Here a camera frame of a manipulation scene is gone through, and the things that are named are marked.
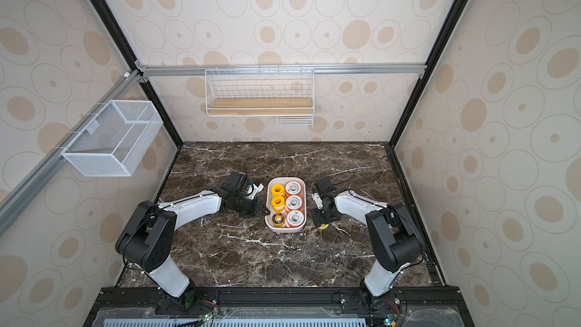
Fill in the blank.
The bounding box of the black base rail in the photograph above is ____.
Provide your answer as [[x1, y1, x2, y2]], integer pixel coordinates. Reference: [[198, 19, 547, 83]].
[[84, 287, 474, 326]]

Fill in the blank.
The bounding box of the white wire shelf wooden board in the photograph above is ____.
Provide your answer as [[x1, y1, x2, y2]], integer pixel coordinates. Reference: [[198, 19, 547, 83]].
[[204, 73, 316, 125]]

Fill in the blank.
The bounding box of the aluminium rail left wall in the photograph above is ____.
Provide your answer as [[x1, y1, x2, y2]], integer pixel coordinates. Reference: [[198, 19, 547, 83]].
[[0, 70, 142, 237]]

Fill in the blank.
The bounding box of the white plastic storage box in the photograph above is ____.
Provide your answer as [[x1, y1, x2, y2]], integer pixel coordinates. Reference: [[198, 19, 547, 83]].
[[265, 177, 307, 234]]

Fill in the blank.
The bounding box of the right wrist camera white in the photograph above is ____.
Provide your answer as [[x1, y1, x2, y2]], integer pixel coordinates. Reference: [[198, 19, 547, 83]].
[[311, 193, 323, 210]]

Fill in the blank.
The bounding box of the yellow black label tape roll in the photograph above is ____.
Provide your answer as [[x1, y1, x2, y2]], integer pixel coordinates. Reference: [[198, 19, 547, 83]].
[[272, 213, 285, 228]]

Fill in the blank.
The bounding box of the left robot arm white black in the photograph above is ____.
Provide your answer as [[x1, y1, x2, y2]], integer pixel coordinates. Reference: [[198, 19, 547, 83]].
[[115, 172, 267, 298]]

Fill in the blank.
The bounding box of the white mesh wire basket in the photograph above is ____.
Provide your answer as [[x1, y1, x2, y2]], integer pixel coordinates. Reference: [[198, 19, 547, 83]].
[[61, 100, 163, 177]]

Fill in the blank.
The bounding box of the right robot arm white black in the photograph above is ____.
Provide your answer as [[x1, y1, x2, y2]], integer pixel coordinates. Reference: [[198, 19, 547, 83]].
[[312, 178, 426, 301]]

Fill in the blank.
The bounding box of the orange white tape roll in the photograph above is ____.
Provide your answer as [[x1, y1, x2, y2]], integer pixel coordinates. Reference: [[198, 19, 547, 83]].
[[285, 210, 305, 229], [285, 195, 304, 212], [284, 180, 303, 197]]

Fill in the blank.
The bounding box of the aluminium rail back wall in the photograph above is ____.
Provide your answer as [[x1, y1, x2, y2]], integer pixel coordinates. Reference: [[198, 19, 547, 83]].
[[139, 63, 427, 77]]

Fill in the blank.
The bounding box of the aluminium rail wall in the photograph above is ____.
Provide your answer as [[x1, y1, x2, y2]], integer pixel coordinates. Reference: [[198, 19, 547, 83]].
[[0, 70, 142, 237], [139, 63, 427, 77]]

